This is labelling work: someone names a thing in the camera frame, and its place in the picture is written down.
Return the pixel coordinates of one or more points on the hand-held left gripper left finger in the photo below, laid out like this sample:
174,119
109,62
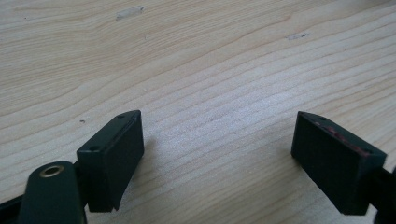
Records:
109,161

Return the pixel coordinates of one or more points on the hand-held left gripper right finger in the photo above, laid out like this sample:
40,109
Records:
336,168

